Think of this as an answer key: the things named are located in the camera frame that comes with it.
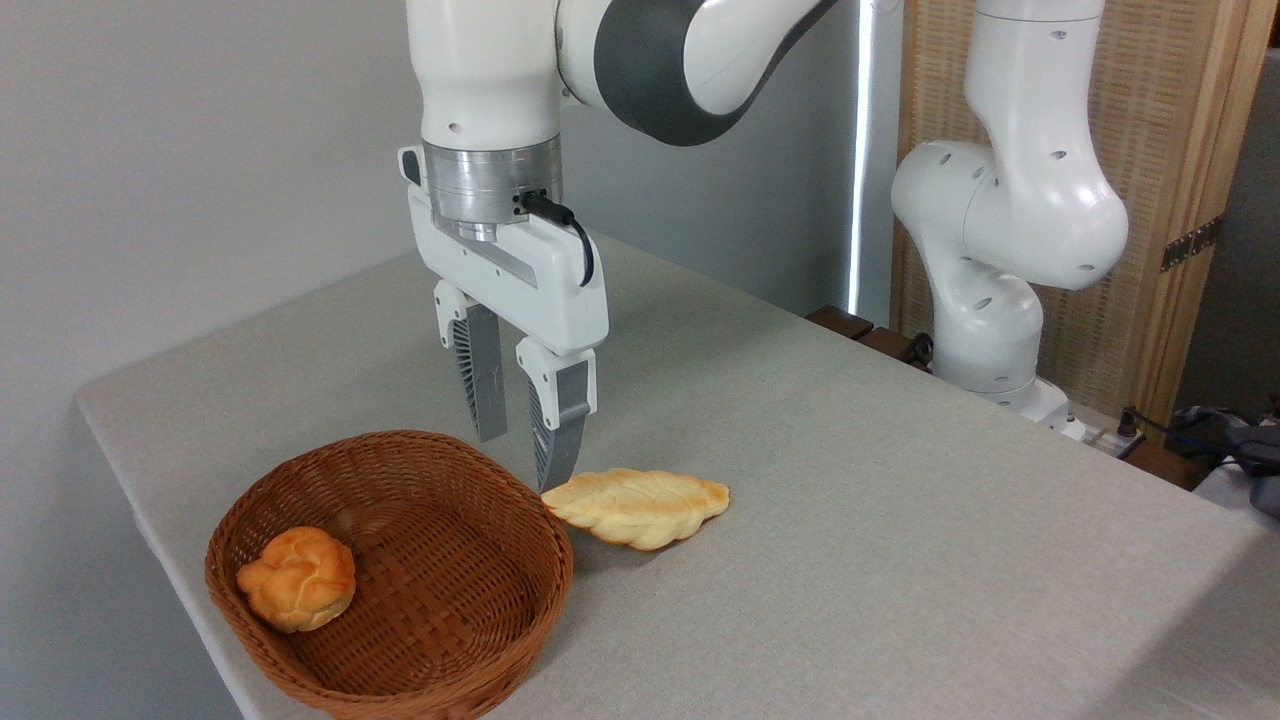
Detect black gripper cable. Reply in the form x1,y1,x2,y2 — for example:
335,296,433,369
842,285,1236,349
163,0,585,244
519,190,596,288

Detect wooden rattan folding screen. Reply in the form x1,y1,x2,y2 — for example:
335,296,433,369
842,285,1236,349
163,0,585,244
890,0,1280,426

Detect white power strip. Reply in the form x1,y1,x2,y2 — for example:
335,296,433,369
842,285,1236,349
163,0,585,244
1072,420,1147,461

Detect round golden bread roll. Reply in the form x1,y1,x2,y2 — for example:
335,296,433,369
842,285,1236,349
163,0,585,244
236,527,357,634

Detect black power cable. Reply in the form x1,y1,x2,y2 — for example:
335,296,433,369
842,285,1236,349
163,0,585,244
1118,405,1280,471

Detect metal screen hinge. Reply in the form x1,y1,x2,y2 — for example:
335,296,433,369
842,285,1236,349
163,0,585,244
1160,215,1223,273

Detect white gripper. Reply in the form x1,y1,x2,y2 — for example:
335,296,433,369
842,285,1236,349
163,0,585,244
398,145,609,493

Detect grey bundled device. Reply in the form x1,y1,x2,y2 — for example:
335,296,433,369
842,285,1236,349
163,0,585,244
1235,422,1280,518

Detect grey tablecloth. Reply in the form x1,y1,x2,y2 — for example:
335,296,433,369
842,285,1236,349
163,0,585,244
75,232,1280,720

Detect brown wicker basket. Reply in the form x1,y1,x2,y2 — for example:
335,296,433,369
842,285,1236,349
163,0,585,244
205,430,575,720

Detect dark brown wooden block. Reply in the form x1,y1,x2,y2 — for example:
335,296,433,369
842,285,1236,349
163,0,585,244
858,326,933,373
806,305,876,342

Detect long braided bread loaf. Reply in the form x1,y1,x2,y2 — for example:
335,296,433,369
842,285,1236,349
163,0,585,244
541,468,731,552

